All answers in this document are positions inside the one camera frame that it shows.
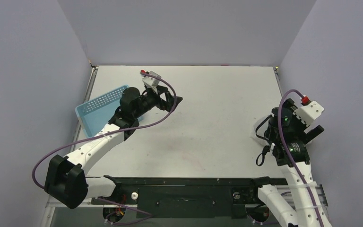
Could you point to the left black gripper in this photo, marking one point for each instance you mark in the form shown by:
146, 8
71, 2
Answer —
162, 104

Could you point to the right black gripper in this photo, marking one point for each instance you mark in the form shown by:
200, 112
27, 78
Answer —
315, 131

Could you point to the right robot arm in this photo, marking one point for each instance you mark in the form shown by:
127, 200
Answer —
293, 161

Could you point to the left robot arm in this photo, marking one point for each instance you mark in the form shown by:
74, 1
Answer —
66, 178

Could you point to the blue plastic basket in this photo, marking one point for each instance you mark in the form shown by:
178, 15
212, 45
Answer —
94, 114

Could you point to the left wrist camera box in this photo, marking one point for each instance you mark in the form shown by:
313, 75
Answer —
150, 79

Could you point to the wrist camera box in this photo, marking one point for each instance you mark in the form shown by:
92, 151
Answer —
150, 79
309, 111

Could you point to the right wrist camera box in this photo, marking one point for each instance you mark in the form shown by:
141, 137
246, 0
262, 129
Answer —
309, 111

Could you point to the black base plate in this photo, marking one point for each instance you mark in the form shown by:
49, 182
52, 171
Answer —
175, 197

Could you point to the aluminium frame rail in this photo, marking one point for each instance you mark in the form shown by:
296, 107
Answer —
72, 197

